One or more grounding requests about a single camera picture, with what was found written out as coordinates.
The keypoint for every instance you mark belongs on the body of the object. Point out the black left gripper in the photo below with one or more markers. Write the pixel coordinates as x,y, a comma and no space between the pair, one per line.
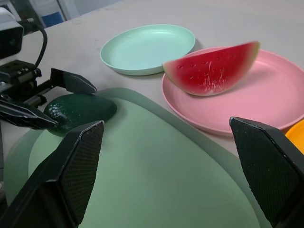
21,80

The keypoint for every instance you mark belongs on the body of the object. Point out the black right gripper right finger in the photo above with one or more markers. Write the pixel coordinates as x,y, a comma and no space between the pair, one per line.
273,171

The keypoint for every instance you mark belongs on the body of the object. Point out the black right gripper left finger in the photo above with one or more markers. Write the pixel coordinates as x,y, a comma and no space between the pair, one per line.
59,180

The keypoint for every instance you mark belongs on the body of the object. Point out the dark green avocado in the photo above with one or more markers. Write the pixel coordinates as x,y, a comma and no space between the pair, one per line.
83,109

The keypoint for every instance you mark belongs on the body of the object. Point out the orange plate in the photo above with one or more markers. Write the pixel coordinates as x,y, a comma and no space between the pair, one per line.
297,136

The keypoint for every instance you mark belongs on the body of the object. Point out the pink plate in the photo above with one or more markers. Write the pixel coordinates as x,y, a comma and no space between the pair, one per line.
273,95

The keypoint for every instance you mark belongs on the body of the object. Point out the sage green plate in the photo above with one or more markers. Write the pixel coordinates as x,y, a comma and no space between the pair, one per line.
147,166

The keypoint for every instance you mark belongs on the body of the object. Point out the mint green plate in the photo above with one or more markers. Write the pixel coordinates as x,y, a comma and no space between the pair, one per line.
147,47

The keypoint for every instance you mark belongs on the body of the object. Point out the blue box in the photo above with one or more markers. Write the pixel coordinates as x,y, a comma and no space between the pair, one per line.
52,17

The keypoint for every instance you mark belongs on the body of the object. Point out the red watermelon slice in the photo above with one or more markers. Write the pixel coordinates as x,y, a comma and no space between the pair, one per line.
209,71

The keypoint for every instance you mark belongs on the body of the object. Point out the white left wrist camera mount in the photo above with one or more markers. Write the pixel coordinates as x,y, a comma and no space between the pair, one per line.
9,35

